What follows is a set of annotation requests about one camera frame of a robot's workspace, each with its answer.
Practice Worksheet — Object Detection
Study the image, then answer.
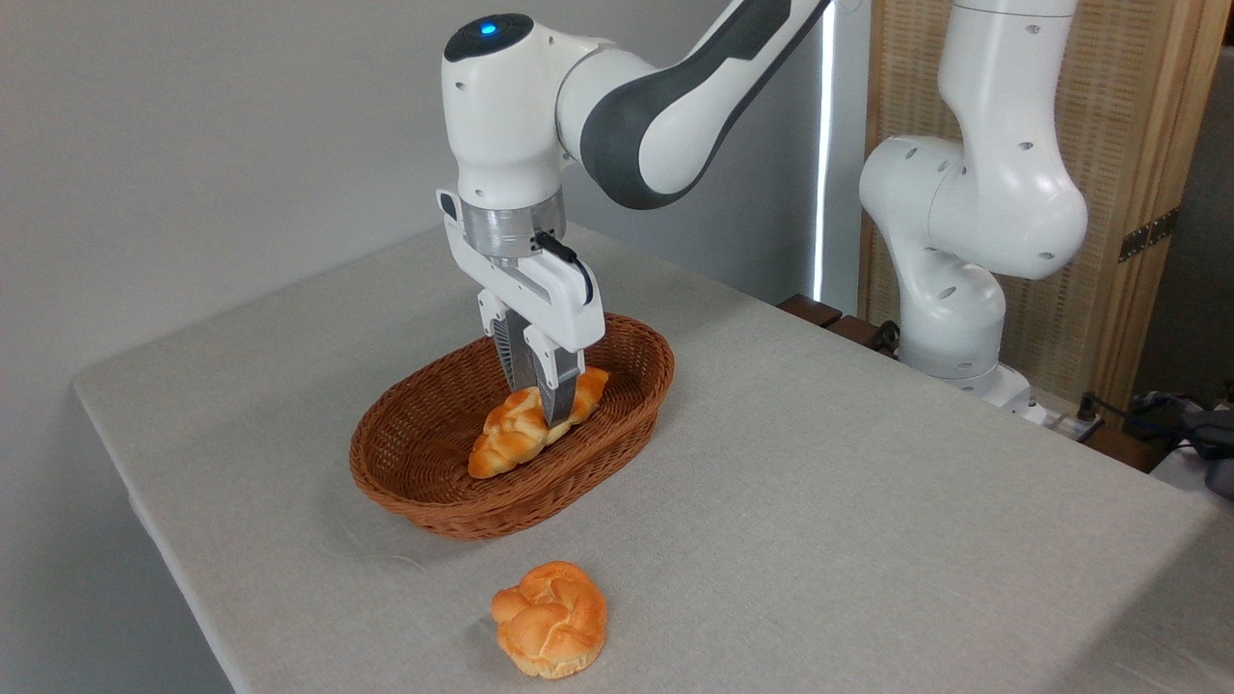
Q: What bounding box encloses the white power strip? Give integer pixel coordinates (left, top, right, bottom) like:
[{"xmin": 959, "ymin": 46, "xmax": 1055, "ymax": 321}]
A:
[{"xmin": 1043, "ymin": 409, "xmax": 1106, "ymax": 444}]

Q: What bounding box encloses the dark metal screen hinge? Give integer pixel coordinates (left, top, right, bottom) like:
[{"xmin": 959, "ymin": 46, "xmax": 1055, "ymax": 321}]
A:
[{"xmin": 1118, "ymin": 207, "xmax": 1181, "ymax": 263}]

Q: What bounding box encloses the wooden woven folding screen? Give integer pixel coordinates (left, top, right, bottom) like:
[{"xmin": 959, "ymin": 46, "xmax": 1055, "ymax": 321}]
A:
[{"xmin": 858, "ymin": 0, "xmax": 1234, "ymax": 415}]

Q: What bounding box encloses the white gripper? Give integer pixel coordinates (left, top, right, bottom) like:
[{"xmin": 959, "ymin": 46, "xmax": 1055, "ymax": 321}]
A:
[{"xmin": 436, "ymin": 189, "xmax": 606, "ymax": 427}]

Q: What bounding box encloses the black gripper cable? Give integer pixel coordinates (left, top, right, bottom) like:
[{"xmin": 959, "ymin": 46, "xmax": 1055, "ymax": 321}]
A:
[{"xmin": 533, "ymin": 231, "xmax": 596, "ymax": 305}]

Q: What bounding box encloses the light grey tablecloth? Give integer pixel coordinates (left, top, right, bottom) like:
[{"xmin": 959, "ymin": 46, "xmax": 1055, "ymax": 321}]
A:
[{"xmin": 72, "ymin": 222, "xmax": 1234, "ymax": 694}]

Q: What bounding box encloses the brown oval wicker basket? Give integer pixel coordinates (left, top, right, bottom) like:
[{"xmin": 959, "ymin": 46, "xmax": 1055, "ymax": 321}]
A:
[{"xmin": 349, "ymin": 311, "xmax": 676, "ymax": 540}]

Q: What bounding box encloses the round knotted bread roll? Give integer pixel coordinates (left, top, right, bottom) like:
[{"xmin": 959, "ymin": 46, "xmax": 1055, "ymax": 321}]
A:
[{"xmin": 491, "ymin": 561, "xmax": 608, "ymax": 680}]

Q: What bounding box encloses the long braided bread loaf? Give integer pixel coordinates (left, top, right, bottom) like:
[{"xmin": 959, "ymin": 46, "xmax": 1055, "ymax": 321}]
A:
[{"xmin": 468, "ymin": 366, "xmax": 610, "ymax": 480}]

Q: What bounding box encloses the dark bundle of cables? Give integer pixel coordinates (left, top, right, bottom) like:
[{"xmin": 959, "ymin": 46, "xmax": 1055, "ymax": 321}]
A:
[{"xmin": 1123, "ymin": 386, "xmax": 1234, "ymax": 498}]

